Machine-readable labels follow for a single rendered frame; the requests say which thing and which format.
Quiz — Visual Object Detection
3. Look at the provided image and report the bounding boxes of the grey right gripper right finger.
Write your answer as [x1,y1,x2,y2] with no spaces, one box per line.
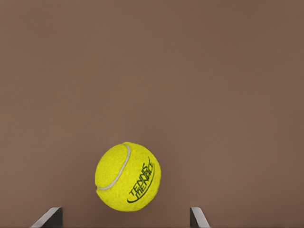
[190,206,211,228]

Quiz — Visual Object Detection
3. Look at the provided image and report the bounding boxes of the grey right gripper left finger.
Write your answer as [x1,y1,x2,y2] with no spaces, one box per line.
[30,206,63,228]

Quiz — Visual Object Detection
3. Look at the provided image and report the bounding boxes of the yellow tennis ball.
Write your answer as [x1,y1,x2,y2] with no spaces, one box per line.
[95,142,162,212]

